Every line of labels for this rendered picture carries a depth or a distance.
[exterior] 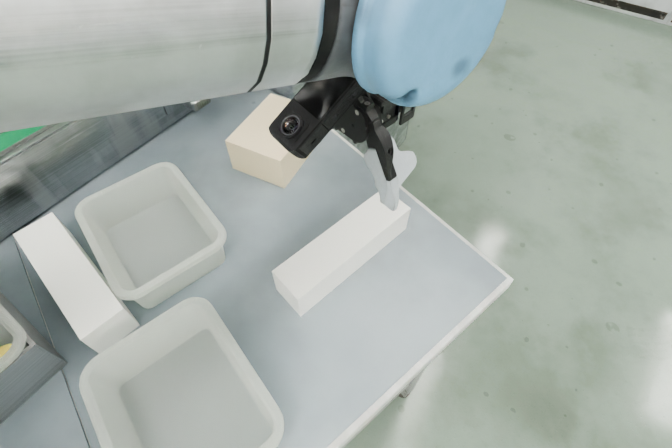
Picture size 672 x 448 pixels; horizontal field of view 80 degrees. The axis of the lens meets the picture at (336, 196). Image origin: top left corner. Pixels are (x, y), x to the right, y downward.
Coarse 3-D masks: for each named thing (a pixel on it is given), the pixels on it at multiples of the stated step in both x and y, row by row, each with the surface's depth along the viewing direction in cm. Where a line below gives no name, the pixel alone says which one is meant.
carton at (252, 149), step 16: (272, 96) 83; (256, 112) 80; (272, 112) 80; (240, 128) 77; (256, 128) 77; (240, 144) 74; (256, 144) 74; (272, 144) 74; (240, 160) 77; (256, 160) 74; (272, 160) 72; (288, 160) 74; (304, 160) 81; (256, 176) 79; (272, 176) 76; (288, 176) 77
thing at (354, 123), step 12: (360, 96) 40; (372, 96) 41; (360, 108) 41; (372, 108) 41; (384, 108) 41; (396, 108) 46; (348, 120) 43; (360, 120) 41; (372, 120) 40; (384, 120) 45; (396, 120) 47; (348, 132) 44; (360, 132) 42
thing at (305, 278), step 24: (360, 216) 65; (384, 216) 65; (408, 216) 68; (336, 240) 62; (360, 240) 62; (384, 240) 67; (288, 264) 60; (312, 264) 60; (336, 264) 60; (360, 264) 66; (288, 288) 57; (312, 288) 58
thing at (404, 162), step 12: (372, 156) 44; (396, 156) 46; (408, 156) 47; (372, 168) 45; (396, 168) 46; (408, 168) 47; (384, 180) 45; (396, 180) 45; (384, 192) 46; (396, 192) 46; (384, 204) 48; (396, 204) 48
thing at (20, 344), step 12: (0, 312) 52; (0, 324) 58; (12, 324) 51; (0, 336) 57; (12, 336) 57; (24, 336) 50; (12, 348) 49; (24, 348) 51; (0, 360) 48; (12, 360) 49; (0, 372) 48
